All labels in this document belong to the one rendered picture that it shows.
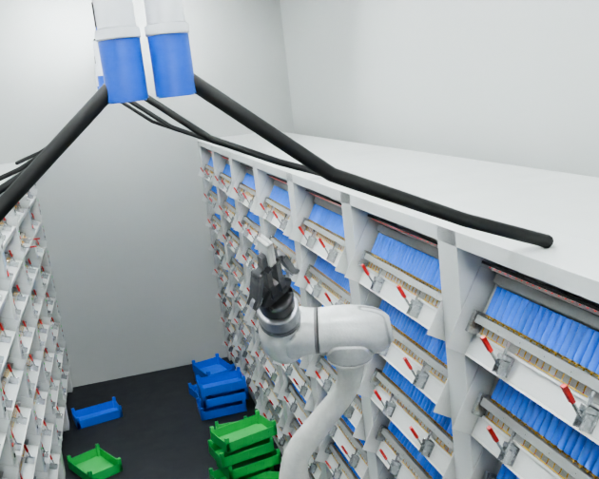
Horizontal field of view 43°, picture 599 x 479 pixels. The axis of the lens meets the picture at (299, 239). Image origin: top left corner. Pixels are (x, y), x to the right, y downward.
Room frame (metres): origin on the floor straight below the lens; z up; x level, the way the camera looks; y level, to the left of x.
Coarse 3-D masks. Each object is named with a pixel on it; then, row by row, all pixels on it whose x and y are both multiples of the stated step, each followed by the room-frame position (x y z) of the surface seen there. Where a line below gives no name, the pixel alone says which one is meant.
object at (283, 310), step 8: (288, 280) 1.48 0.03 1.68; (264, 288) 1.45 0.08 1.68; (288, 288) 1.50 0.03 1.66; (264, 296) 1.45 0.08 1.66; (280, 296) 1.49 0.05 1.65; (288, 296) 1.49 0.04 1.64; (264, 304) 1.46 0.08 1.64; (272, 304) 1.48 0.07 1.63; (280, 304) 1.48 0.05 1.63; (288, 304) 1.48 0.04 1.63; (264, 312) 1.48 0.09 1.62; (272, 312) 1.47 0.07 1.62; (280, 312) 1.47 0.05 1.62; (288, 312) 1.49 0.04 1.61
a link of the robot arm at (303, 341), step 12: (300, 312) 1.58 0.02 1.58; (312, 312) 1.58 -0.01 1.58; (300, 324) 1.55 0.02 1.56; (312, 324) 1.56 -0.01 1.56; (264, 336) 1.55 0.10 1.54; (276, 336) 1.53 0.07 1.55; (288, 336) 1.54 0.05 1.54; (300, 336) 1.54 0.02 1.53; (312, 336) 1.55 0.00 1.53; (264, 348) 1.59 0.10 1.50; (276, 348) 1.55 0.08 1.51; (288, 348) 1.55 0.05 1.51; (300, 348) 1.55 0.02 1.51; (312, 348) 1.55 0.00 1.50; (276, 360) 1.61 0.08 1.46; (288, 360) 1.60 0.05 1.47
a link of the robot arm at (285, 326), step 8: (296, 304) 1.52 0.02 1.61; (296, 312) 1.51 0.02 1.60; (264, 320) 1.50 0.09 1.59; (272, 320) 1.50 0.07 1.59; (280, 320) 1.50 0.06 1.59; (288, 320) 1.50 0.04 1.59; (296, 320) 1.52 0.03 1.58; (264, 328) 1.53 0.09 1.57; (272, 328) 1.51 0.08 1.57; (280, 328) 1.50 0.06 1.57; (288, 328) 1.51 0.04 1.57; (296, 328) 1.53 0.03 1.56
